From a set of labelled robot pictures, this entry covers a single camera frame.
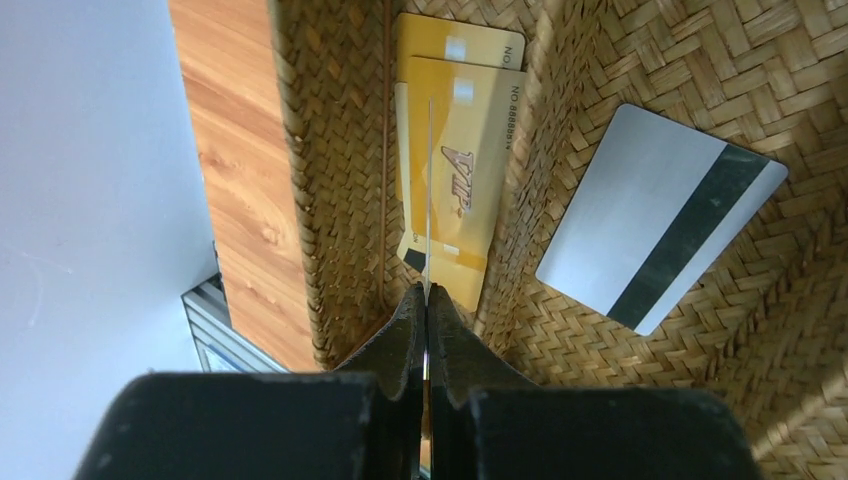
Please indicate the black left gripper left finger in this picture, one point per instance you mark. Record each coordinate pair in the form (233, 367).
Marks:
(359, 421)

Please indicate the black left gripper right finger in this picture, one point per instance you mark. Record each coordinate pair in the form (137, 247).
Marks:
(489, 421)

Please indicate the silver card with black stripe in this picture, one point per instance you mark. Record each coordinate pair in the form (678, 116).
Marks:
(658, 203)

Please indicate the gold VIP card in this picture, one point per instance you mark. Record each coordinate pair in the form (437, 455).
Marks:
(462, 120)

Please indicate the woven straw divided tray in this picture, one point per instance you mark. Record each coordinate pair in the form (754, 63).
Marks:
(764, 327)

